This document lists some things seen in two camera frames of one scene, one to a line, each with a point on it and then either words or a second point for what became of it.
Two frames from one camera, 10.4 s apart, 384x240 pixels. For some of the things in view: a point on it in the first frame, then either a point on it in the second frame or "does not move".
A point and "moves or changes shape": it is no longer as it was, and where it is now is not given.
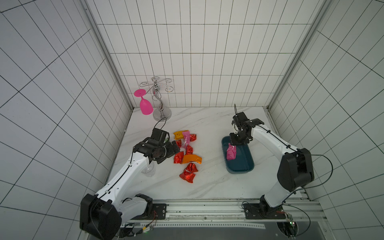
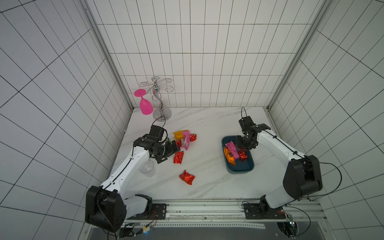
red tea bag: (179, 143) does not move
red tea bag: (189, 150) -> (242, 154)
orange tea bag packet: (188, 158) -> (229, 156)
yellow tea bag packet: (178, 135) does not move
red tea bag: (193, 137) does not move
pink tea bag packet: (231, 152) moves or changes shape
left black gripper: (171, 152) does not move
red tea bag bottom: (187, 176) does not move
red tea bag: (178, 157) does not move
